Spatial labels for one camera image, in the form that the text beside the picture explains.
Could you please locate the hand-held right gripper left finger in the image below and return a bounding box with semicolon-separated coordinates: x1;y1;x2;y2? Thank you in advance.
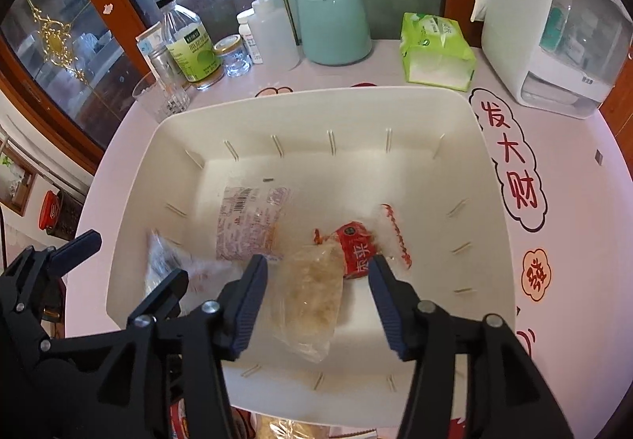
59;255;269;439

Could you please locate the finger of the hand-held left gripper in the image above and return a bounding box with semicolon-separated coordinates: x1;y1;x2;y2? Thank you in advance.
129;268;190;321
0;230;102;371

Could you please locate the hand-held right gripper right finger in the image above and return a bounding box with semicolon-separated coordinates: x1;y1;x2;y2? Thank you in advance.
368;255;574;439

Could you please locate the clear dark snack packet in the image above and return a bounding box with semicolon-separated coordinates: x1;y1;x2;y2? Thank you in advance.
145;230;233;306

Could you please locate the clear pale crisp snack packet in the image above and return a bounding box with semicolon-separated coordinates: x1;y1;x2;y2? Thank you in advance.
253;413;333;439
274;244;345;364

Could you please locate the red edged dark snack packet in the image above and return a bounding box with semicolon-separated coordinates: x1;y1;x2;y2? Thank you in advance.
169;400;193;439

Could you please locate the white plastic bin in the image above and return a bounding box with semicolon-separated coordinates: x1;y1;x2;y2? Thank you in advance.
105;87;519;426

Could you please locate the black mesh basket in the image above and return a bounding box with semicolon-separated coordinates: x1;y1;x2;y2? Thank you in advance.
55;191;89;244

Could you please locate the red round object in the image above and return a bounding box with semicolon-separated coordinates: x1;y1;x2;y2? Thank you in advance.
38;189;63;233

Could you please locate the red candy packet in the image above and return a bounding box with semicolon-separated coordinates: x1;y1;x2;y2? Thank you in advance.
314;203;414;280

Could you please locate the clear pink printed snack packet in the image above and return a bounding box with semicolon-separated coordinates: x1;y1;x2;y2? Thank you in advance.
216;185;294;263

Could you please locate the clear glass cup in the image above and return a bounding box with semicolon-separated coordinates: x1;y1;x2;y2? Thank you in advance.
132;70;191;124

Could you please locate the clear glass jar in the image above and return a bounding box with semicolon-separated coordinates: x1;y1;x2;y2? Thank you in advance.
148;46;182;90

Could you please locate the gold door ornament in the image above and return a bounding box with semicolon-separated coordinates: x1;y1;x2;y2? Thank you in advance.
30;6;93;85

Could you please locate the small white blue carton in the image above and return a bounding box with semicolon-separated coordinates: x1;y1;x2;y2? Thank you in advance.
135;21;168;61

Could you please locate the clear bottle green label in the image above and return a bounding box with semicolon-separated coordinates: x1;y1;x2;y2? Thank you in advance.
156;0;225;90

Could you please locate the small glass jar gold lid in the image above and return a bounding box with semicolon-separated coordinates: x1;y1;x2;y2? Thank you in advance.
214;34;254;78

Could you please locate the small white pill bottle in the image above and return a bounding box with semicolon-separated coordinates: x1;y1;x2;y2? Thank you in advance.
236;10;264;65

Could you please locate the green tissue pack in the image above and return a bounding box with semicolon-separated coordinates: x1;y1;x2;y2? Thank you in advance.
400;12;477;93

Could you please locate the white pump bottle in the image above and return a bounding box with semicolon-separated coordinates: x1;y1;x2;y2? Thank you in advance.
200;0;301;72

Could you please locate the teal jar brown lid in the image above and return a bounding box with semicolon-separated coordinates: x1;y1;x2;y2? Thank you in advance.
296;0;373;66

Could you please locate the white desktop storage box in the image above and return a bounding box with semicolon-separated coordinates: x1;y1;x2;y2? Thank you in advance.
479;0;630;120

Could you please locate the wooden frame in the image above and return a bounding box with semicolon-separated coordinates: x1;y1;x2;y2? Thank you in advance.
0;132;39;217

